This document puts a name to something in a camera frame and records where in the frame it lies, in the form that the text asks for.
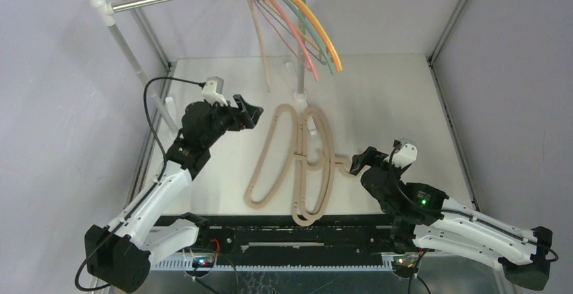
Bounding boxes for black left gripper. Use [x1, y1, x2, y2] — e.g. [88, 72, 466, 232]
[203, 95, 262, 148]

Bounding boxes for pink wire hanger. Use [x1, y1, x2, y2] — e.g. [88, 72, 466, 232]
[249, 0, 326, 81]

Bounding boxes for orange wire hanger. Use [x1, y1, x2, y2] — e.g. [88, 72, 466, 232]
[289, 0, 343, 72]

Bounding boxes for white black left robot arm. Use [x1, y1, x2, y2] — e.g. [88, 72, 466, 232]
[78, 95, 264, 293]

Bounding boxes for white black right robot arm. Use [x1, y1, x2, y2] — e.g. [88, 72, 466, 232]
[349, 141, 558, 291]

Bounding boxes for black right camera cable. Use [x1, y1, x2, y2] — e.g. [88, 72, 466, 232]
[388, 144, 449, 216]

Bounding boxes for black camera cable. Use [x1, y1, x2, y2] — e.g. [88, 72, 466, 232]
[388, 144, 449, 216]
[74, 76, 207, 293]

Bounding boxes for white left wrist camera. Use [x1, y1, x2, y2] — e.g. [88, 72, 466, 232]
[201, 76, 228, 107]

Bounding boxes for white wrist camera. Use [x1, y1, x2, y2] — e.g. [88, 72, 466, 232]
[201, 76, 228, 107]
[384, 139, 418, 169]

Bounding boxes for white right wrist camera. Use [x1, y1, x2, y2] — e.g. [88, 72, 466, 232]
[384, 139, 418, 169]

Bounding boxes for right rack post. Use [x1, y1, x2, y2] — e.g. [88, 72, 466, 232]
[293, 0, 309, 103]

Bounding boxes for rack post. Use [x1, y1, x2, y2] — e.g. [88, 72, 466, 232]
[293, 0, 309, 103]
[90, 0, 178, 133]

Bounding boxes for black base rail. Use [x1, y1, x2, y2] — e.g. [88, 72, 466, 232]
[152, 213, 437, 268]

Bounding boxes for aluminium frame rail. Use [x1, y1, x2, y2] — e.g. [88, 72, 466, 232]
[89, 224, 509, 294]

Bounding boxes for left rack post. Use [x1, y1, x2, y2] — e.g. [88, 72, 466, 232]
[90, 0, 178, 133]

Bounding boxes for black left camera cable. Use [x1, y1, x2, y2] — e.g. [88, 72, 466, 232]
[74, 76, 207, 293]

